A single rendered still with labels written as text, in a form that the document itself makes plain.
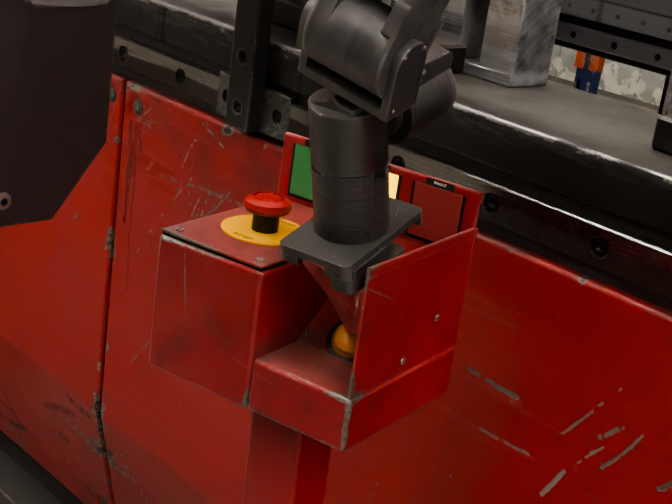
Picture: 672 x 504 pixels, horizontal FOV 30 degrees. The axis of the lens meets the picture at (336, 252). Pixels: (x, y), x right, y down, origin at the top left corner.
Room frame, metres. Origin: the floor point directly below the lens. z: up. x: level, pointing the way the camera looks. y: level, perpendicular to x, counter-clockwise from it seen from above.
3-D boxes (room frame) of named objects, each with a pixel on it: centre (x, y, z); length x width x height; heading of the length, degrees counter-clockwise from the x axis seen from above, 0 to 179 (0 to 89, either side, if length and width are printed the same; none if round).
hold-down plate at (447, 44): (1.37, 0.02, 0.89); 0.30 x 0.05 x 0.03; 45
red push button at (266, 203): (0.97, 0.06, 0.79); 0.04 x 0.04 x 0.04
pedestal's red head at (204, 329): (0.96, 0.02, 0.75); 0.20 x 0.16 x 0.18; 58
